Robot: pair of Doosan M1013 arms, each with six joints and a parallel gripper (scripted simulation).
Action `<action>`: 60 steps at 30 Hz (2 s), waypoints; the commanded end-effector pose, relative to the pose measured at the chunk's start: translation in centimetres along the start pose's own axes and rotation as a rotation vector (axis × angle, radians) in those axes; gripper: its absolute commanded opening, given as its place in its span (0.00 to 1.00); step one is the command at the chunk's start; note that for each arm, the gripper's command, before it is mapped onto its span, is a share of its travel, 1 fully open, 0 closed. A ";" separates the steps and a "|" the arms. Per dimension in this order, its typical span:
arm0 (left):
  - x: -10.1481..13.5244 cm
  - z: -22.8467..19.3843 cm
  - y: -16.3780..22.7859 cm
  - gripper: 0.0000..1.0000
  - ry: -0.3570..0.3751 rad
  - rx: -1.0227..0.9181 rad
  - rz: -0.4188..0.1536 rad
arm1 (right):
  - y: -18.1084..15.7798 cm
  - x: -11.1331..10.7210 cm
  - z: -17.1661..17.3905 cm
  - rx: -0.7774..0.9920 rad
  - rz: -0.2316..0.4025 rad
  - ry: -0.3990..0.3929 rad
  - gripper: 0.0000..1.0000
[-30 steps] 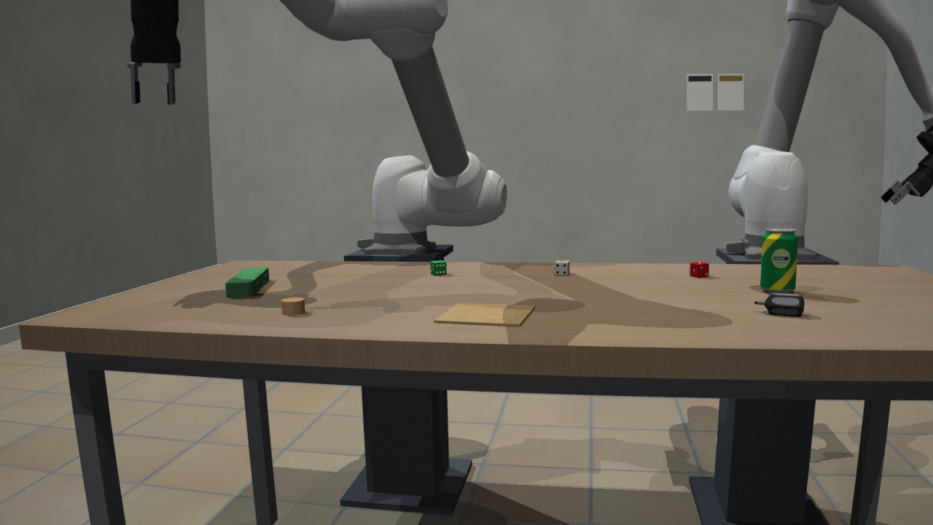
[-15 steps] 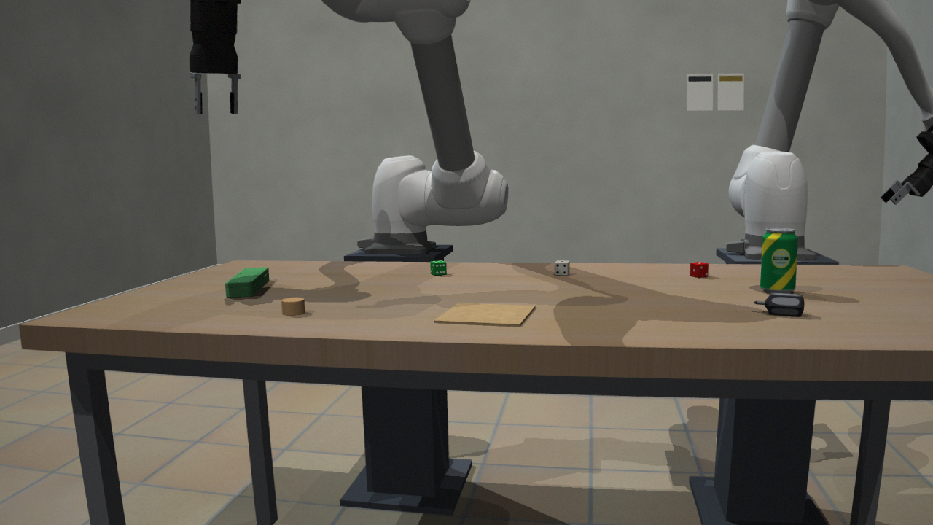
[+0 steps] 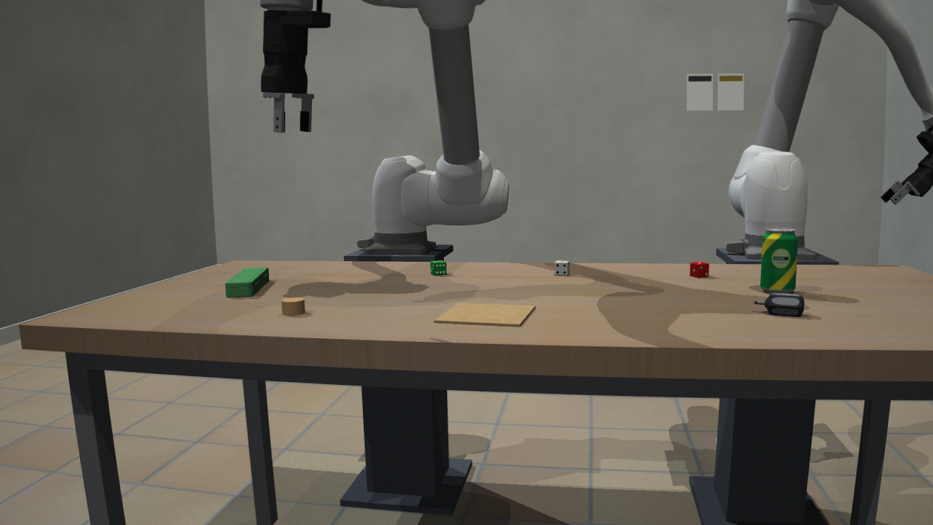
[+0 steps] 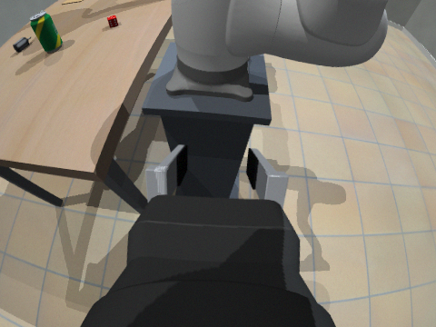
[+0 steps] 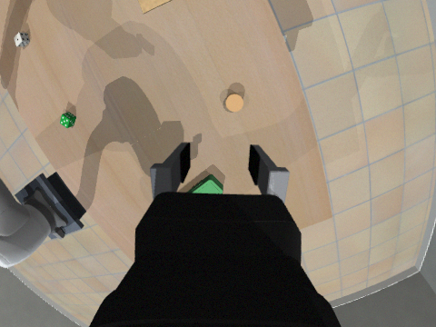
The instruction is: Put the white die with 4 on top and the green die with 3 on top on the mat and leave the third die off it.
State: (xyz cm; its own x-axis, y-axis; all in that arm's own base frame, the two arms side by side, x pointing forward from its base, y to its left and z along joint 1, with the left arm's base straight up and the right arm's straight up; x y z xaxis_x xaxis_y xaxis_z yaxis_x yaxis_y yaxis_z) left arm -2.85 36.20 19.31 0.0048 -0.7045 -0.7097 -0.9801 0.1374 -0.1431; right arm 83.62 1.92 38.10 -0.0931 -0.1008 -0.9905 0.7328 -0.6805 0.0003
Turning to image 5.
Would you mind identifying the white die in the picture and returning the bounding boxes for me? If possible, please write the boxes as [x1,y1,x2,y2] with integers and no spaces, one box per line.
[14,33,30,46]

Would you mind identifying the tan mat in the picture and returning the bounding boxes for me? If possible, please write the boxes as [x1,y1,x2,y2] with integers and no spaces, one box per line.
[138,0,172,14]

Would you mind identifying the tan short cylinder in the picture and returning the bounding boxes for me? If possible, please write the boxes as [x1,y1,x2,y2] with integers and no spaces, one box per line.
[226,93,243,112]

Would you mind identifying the green die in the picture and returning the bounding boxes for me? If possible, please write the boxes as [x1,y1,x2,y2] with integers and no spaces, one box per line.
[60,112,76,128]

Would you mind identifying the green rounded box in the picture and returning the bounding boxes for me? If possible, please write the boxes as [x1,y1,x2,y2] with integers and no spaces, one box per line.
[187,174,223,193]

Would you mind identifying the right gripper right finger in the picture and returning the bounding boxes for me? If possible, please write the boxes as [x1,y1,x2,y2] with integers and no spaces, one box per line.
[248,144,290,203]

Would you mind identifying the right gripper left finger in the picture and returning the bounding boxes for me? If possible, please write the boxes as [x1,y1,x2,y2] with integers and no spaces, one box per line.
[150,143,191,200]

